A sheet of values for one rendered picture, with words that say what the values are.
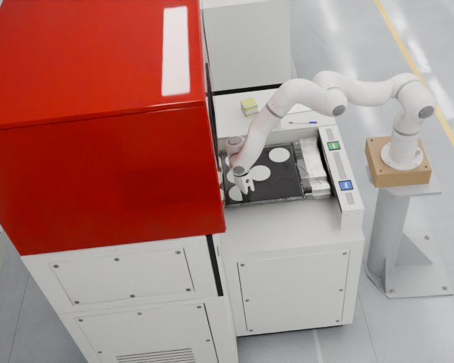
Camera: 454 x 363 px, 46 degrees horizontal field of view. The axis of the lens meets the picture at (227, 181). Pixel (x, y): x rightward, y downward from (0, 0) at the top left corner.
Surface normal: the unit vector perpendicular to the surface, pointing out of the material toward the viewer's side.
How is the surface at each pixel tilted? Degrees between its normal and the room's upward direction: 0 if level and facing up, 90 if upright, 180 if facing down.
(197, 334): 90
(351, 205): 0
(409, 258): 90
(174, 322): 90
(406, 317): 0
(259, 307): 90
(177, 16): 0
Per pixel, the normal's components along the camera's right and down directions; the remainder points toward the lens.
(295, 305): 0.07, 0.72
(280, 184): -0.10, -0.69
